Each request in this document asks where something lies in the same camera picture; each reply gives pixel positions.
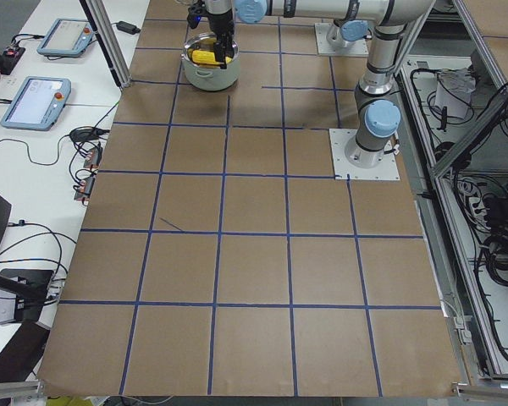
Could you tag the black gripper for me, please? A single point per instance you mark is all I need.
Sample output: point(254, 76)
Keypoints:
point(221, 24)

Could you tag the yellow corn cob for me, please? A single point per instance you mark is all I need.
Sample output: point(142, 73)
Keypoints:
point(204, 58)

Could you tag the pale green cooking pot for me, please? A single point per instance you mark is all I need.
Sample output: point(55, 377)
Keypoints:
point(209, 79)

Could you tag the black power adapter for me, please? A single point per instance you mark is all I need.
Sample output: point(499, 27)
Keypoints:
point(128, 28)

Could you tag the blue teach pendant far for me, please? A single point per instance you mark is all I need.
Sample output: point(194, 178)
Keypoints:
point(67, 38)

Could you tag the blue teach pendant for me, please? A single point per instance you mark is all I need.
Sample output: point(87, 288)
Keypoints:
point(67, 38)
point(37, 104)

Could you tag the blue teach pendant near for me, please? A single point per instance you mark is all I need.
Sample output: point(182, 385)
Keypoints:
point(37, 104)

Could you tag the black monitor stand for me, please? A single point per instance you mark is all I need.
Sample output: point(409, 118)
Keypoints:
point(23, 292)

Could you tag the aluminium frame post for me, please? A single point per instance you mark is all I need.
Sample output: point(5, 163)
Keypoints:
point(99, 21)

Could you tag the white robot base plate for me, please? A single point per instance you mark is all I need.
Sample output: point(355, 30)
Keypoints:
point(351, 162)

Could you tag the aluminium frame rail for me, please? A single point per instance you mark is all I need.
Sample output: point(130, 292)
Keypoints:
point(457, 91)

